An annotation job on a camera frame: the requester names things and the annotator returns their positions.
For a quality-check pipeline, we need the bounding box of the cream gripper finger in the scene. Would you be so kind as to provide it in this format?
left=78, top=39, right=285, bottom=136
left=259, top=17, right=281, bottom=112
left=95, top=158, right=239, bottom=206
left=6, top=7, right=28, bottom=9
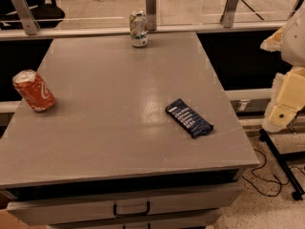
left=260, top=27, right=285, bottom=52
left=262, top=67, right=305, bottom=133

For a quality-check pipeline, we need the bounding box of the blue rxbar blueberry wrapper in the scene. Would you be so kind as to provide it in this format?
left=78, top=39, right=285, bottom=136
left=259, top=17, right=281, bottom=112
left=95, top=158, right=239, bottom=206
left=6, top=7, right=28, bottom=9
left=165, top=99, right=214, bottom=138

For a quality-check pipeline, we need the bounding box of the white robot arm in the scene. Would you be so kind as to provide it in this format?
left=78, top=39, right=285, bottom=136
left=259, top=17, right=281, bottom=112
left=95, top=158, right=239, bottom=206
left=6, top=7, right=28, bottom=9
left=260, top=9, right=305, bottom=133

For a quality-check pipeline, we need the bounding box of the white green soda can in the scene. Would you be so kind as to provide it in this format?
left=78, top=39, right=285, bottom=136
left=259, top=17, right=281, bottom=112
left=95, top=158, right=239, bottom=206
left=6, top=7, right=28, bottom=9
left=130, top=10, right=148, bottom=48

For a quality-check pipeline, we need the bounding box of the red coke can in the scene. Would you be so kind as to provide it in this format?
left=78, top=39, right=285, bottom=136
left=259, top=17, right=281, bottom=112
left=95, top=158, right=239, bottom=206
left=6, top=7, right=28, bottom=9
left=12, top=70, right=55, bottom=112

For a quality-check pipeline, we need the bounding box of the black stand base bar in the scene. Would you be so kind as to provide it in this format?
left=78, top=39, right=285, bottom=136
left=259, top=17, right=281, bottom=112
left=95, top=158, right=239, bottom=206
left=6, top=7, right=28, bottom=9
left=259, top=129, right=305, bottom=200

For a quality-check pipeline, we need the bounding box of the grey cabinet drawer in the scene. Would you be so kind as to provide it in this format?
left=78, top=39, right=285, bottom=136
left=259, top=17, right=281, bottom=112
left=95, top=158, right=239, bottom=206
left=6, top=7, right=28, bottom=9
left=48, top=209, right=221, bottom=229
left=7, top=182, right=243, bottom=225

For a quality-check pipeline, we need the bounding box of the lower grey cabinet drawer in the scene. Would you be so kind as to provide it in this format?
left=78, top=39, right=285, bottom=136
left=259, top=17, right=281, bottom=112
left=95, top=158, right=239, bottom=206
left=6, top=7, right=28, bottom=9
left=48, top=209, right=221, bottom=229

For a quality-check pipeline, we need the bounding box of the black office chair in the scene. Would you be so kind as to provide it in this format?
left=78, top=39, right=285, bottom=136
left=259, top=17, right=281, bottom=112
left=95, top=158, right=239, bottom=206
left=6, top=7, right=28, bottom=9
left=0, top=0, right=65, bottom=30

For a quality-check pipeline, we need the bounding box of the right metal railing bracket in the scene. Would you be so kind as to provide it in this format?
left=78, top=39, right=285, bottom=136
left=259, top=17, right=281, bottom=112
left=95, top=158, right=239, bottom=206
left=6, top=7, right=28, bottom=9
left=220, top=0, right=239, bottom=28

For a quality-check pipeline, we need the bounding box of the metal railing bracket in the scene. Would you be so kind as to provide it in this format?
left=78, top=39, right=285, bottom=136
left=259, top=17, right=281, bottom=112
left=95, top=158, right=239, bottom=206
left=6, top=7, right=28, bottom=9
left=11, top=0, right=40, bottom=35
left=220, top=0, right=239, bottom=28
left=145, top=0, right=156, bottom=31

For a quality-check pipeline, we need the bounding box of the middle metal railing bracket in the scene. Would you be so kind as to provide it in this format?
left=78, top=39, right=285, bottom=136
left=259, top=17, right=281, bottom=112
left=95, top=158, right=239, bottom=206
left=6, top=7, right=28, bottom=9
left=145, top=0, right=156, bottom=31

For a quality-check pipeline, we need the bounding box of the black drawer handle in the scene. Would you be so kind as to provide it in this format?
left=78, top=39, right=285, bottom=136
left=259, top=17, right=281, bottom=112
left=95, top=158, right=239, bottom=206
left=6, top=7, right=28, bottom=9
left=112, top=201, right=151, bottom=218

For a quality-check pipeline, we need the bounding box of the left metal railing bracket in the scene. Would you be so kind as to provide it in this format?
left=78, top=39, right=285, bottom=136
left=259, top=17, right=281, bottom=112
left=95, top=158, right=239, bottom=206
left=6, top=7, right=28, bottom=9
left=11, top=0, right=40, bottom=35

